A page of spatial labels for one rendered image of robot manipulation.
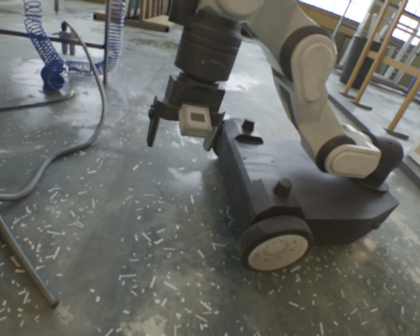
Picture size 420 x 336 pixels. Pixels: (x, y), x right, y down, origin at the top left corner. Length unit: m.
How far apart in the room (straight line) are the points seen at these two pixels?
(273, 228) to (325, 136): 0.34
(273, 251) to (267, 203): 0.14
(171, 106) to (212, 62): 0.09
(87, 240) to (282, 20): 0.73
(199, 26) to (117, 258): 0.57
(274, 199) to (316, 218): 0.15
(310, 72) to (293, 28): 0.11
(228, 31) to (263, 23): 0.25
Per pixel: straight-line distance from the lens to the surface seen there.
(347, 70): 4.58
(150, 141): 0.41
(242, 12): 0.34
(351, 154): 0.82
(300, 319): 0.74
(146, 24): 4.49
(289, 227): 0.61
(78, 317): 0.64
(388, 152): 0.99
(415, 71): 2.81
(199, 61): 0.35
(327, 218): 0.76
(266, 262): 0.74
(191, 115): 0.35
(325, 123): 0.77
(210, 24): 0.35
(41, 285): 0.66
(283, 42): 0.62
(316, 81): 0.63
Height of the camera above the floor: 0.59
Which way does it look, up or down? 33 degrees down
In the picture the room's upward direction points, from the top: 15 degrees clockwise
